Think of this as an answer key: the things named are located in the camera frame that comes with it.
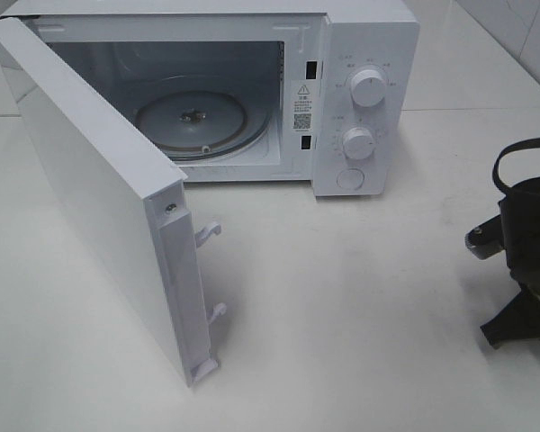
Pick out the white timer knob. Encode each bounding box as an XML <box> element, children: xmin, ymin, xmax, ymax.
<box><xmin>342</xmin><ymin>127</ymin><xmax>376</xmax><ymax>160</ymax></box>

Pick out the white microwave door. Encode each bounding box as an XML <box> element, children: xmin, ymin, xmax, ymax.
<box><xmin>0</xmin><ymin>18</ymin><xmax>226</xmax><ymax>385</ymax></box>

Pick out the glass microwave turntable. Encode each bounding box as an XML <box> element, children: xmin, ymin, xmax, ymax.
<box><xmin>135</xmin><ymin>91</ymin><xmax>248</xmax><ymax>158</ymax></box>

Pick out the round white door button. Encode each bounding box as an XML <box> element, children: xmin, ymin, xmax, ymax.
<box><xmin>337</xmin><ymin>168</ymin><xmax>365</xmax><ymax>191</ymax></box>

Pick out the upper white control knob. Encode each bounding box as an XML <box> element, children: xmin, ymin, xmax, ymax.
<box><xmin>349</xmin><ymin>65</ymin><xmax>388</xmax><ymax>108</ymax></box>

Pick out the white microwave oven body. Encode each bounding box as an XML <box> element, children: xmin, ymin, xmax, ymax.
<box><xmin>0</xmin><ymin>1</ymin><xmax>419</xmax><ymax>196</ymax></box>

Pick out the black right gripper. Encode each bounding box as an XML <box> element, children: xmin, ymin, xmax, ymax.
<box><xmin>465</xmin><ymin>176</ymin><xmax>540</xmax><ymax>348</ymax></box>

